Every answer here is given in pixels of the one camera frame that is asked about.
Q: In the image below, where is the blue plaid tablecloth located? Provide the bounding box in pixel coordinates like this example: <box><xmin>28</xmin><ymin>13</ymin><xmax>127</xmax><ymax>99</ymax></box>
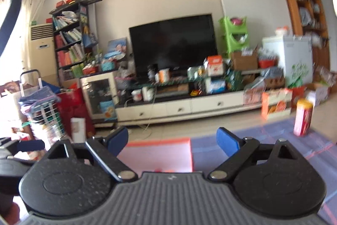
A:
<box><xmin>191</xmin><ymin>119</ymin><xmax>336</xmax><ymax>224</ymax></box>

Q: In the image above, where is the red shopping bag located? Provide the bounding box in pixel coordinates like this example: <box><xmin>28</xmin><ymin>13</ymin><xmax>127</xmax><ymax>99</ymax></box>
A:
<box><xmin>57</xmin><ymin>88</ymin><xmax>95</xmax><ymax>138</ymax></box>

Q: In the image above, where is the orange cardboard box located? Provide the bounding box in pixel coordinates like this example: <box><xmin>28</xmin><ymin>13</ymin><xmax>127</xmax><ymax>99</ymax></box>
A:
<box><xmin>118</xmin><ymin>138</ymin><xmax>193</xmax><ymax>176</ymax></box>

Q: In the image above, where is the black flat television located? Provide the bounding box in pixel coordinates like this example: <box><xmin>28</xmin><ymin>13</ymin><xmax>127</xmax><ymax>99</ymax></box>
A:
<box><xmin>129</xmin><ymin>14</ymin><xmax>218</xmax><ymax>78</ymax></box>

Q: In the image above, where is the wooden display shelf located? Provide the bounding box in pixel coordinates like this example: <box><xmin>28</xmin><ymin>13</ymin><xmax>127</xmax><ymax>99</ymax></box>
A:
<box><xmin>286</xmin><ymin>0</ymin><xmax>330</xmax><ymax>69</ymax></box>

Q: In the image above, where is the white chest freezer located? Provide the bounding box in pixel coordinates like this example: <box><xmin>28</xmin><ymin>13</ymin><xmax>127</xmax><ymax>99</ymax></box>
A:
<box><xmin>262</xmin><ymin>35</ymin><xmax>314</xmax><ymax>87</ymax></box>

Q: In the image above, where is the white glass-door cabinet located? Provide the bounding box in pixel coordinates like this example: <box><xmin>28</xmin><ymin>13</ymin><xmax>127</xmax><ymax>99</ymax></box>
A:
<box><xmin>79</xmin><ymin>70</ymin><xmax>119</xmax><ymax>122</ymax></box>

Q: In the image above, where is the dark bookshelf with books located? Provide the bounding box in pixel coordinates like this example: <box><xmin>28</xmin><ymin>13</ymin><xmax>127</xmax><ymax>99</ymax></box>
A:
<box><xmin>50</xmin><ymin>0</ymin><xmax>102</xmax><ymax>85</ymax></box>

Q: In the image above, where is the person's left hand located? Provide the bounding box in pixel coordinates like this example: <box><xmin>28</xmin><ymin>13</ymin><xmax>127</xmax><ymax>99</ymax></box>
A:
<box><xmin>1</xmin><ymin>202</ymin><xmax>20</xmax><ymax>225</ymax></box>

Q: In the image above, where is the brown cardboard box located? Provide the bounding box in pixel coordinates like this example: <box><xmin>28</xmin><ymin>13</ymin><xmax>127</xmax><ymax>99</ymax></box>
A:
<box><xmin>231</xmin><ymin>51</ymin><xmax>258</xmax><ymax>71</ymax></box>

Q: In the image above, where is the green plastic stacking shelf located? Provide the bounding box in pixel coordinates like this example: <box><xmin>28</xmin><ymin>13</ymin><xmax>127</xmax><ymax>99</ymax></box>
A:
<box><xmin>219</xmin><ymin>16</ymin><xmax>250</xmax><ymax>55</ymax></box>

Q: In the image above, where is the wire rack cart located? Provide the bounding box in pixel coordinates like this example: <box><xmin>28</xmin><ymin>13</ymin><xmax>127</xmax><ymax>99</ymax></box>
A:
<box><xmin>19</xmin><ymin>69</ymin><xmax>65</xmax><ymax>148</ymax></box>

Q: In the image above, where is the beige standing air conditioner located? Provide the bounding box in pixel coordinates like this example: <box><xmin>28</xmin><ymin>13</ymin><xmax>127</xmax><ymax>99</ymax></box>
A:
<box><xmin>28</xmin><ymin>23</ymin><xmax>56</xmax><ymax>78</ymax></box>

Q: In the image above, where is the orange fruit carton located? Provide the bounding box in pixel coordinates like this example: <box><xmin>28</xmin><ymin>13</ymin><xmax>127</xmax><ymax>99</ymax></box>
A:
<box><xmin>261</xmin><ymin>89</ymin><xmax>292</xmax><ymax>120</ymax></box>

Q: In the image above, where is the white tv stand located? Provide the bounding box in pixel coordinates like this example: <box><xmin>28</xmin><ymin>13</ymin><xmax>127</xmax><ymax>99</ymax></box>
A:
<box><xmin>116</xmin><ymin>91</ymin><xmax>262</xmax><ymax>126</ymax></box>

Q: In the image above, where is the red yellow cylindrical can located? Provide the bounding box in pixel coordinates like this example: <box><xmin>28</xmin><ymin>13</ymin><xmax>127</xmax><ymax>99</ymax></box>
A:
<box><xmin>294</xmin><ymin>98</ymin><xmax>313</xmax><ymax>136</ymax></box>

